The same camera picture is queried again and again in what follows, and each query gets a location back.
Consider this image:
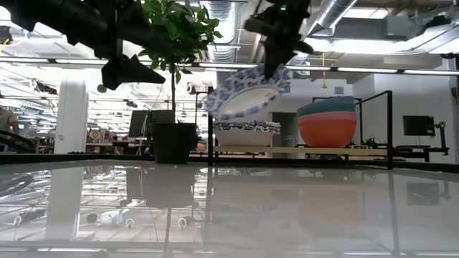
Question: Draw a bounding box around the silver round ceiling duct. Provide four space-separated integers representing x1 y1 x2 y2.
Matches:
310 0 359 37

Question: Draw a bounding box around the black monitor stand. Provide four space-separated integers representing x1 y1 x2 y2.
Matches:
433 120 450 156

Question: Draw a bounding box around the person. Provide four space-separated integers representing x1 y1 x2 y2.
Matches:
0 107 19 135

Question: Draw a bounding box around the black desk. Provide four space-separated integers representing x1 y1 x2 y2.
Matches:
393 145 451 163

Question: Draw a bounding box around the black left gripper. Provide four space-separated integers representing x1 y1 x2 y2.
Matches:
60 0 174 90

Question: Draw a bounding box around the black plant pot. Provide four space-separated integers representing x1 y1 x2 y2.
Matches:
149 123 198 165

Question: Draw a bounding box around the white pillar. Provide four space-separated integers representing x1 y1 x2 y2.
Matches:
53 79 90 155

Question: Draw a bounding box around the silver flexible ceiling duct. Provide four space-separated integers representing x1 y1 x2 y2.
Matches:
200 0 245 64

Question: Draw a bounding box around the green plastic bowl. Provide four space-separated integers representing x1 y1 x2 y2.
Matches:
297 102 356 118

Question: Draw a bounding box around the black wall monitor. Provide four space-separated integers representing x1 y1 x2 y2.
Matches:
402 115 436 137

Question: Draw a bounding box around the red plastic bowl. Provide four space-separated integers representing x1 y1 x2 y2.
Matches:
298 119 358 148

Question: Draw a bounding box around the black aluminium table frame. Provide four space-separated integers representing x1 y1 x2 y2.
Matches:
0 153 459 173

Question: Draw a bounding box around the green leafy plant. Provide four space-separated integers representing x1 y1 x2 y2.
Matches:
138 0 223 125

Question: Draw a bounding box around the wooden shelf with black frame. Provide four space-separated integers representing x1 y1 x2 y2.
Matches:
207 85 394 171

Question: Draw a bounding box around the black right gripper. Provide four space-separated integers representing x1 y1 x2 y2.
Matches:
244 0 315 79

